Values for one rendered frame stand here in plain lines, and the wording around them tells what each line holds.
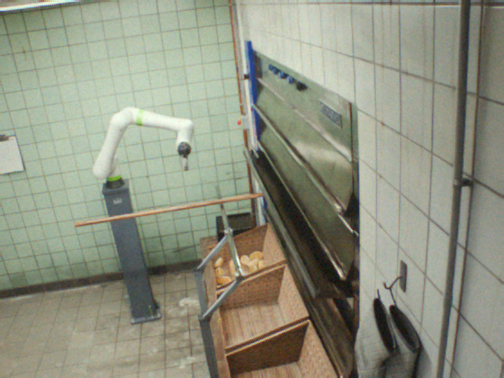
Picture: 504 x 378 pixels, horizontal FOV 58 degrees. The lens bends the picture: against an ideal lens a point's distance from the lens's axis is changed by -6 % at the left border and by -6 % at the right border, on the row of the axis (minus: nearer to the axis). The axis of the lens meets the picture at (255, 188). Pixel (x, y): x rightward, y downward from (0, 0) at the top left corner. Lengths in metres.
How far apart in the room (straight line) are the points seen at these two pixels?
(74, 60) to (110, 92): 0.39
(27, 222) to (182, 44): 2.15
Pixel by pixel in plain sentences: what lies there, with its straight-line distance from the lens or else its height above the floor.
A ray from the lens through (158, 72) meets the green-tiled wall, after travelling 4.12.
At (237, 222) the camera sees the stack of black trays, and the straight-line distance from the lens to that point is 3.76.
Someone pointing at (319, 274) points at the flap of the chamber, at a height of 1.41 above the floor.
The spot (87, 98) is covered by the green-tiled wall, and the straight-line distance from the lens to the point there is 4.21.
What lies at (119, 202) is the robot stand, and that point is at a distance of 3.69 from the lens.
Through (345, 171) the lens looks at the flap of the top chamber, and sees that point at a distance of 1.69.
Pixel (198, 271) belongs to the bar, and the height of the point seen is 0.95.
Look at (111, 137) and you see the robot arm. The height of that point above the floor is 1.64.
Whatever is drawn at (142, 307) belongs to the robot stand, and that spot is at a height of 0.13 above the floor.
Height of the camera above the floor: 2.44
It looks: 22 degrees down
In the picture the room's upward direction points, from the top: 6 degrees counter-clockwise
